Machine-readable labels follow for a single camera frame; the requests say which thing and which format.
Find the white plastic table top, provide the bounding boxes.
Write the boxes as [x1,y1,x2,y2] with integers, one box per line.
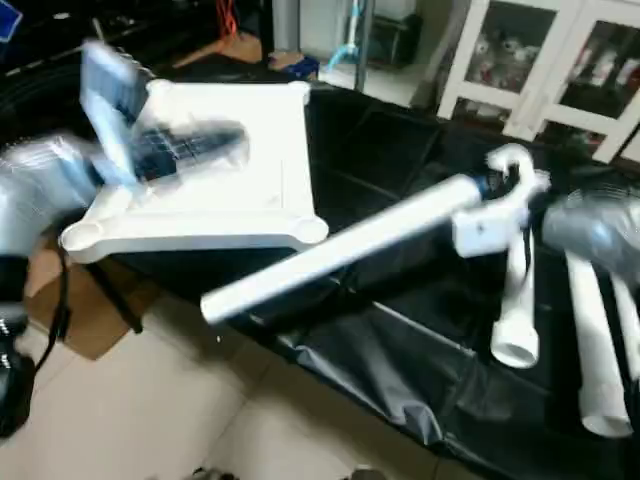
[58,80,331,263]

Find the white plastic table leg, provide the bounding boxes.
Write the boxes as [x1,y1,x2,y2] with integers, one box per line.
[490,230,543,369]
[200,172,486,326]
[563,250,633,439]
[610,275,640,386]

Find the blue box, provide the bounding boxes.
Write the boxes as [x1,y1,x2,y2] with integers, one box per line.
[275,52,323,81]

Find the white glass-door cabinet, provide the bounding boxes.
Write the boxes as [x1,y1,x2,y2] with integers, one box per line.
[437,0,640,161]

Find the teal and white pole tool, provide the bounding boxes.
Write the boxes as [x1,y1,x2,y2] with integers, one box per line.
[328,0,369,71]

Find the brown cardboard box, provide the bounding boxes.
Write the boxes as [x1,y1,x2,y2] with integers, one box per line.
[25,250,151,361]

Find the dark metal stand pole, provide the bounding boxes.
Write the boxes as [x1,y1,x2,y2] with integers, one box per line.
[355,0,379,91]

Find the black mat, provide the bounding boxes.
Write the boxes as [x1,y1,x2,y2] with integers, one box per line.
[0,55,640,480]

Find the red cables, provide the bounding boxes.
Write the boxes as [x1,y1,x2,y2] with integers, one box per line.
[215,0,243,41]

